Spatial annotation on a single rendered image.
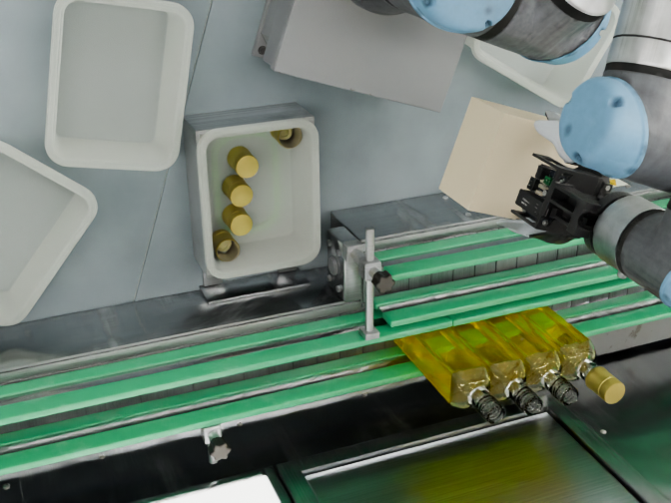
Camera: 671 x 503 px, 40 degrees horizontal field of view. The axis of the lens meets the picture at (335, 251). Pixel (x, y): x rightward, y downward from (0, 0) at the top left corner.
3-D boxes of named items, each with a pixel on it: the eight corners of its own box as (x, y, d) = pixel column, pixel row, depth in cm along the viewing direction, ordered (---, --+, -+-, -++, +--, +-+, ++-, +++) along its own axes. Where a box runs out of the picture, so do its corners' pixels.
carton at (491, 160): (471, 96, 111) (504, 113, 105) (572, 123, 119) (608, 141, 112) (438, 189, 115) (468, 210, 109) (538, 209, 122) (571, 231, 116)
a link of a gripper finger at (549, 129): (531, 87, 106) (551, 150, 101) (571, 98, 108) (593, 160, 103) (515, 104, 108) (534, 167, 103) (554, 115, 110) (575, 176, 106)
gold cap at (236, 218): (221, 205, 135) (229, 216, 132) (244, 202, 137) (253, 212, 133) (222, 227, 137) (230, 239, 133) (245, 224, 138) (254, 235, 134)
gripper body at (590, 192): (530, 148, 101) (596, 185, 91) (589, 162, 105) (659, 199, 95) (505, 212, 104) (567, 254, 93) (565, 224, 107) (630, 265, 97)
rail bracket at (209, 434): (186, 433, 136) (209, 489, 125) (182, 395, 133) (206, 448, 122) (212, 427, 138) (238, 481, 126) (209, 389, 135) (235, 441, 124)
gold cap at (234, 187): (220, 176, 134) (229, 187, 130) (244, 172, 135) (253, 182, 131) (223, 199, 135) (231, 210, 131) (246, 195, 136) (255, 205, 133)
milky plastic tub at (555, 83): (539, 99, 153) (570, 114, 146) (438, 41, 142) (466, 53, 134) (594, 4, 150) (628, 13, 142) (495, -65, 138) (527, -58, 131)
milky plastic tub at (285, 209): (193, 258, 139) (208, 282, 132) (181, 115, 129) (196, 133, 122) (302, 240, 145) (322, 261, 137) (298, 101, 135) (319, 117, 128)
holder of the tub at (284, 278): (196, 287, 142) (209, 310, 135) (182, 115, 130) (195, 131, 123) (301, 268, 147) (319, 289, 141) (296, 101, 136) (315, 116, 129)
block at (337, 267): (323, 284, 142) (339, 304, 136) (322, 229, 138) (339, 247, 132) (344, 280, 143) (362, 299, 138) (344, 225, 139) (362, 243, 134)
